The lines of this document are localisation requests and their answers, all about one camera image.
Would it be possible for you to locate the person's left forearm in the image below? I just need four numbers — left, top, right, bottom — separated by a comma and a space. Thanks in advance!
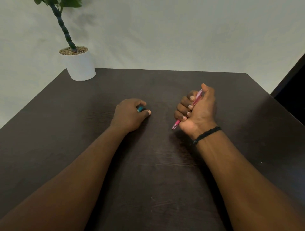
0, 126, 130, 231

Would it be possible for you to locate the person's left hand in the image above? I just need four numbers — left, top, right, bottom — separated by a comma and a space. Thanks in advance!
110, 98, 152, 133

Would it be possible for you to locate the pink pen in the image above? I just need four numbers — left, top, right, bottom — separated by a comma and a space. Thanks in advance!
171, 89, 203, 130

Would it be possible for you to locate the white plant pot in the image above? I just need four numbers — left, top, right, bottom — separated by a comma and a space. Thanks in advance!
59, 46, 96, 81

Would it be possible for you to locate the green artificial plant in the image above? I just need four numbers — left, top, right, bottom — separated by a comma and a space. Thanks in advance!
34, 0, 83, 53

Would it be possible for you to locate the person's right forearm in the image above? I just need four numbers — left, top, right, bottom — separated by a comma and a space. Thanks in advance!
193, 130, 305, 231

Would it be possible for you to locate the black braided bracelet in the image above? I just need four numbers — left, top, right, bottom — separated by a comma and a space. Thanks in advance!
193, 127, 222, 145

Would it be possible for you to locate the person's right hand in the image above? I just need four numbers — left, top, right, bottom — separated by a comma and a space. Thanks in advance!
174, 83, 218, 139

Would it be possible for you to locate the dark furniture panel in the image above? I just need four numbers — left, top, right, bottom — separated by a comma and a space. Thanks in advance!
270, 53, 305, 126

